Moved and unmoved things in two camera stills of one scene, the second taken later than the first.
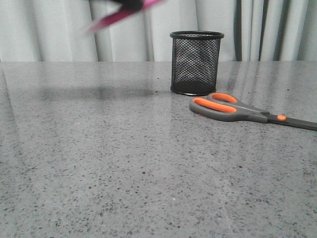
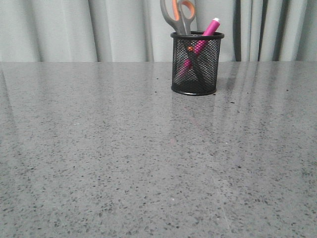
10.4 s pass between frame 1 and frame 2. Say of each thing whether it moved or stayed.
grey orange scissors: moved
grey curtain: stayed
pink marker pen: moved
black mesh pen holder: stayed
